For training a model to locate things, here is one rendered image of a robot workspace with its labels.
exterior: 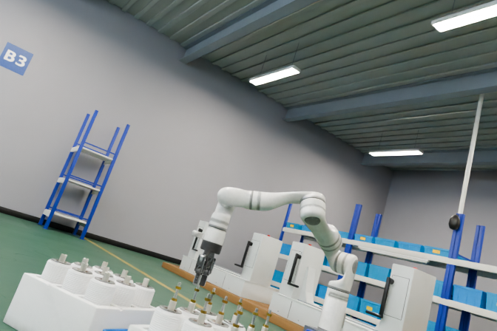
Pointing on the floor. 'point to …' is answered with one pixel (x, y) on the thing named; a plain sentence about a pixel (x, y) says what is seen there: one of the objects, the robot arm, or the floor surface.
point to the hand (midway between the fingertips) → (200, 281)
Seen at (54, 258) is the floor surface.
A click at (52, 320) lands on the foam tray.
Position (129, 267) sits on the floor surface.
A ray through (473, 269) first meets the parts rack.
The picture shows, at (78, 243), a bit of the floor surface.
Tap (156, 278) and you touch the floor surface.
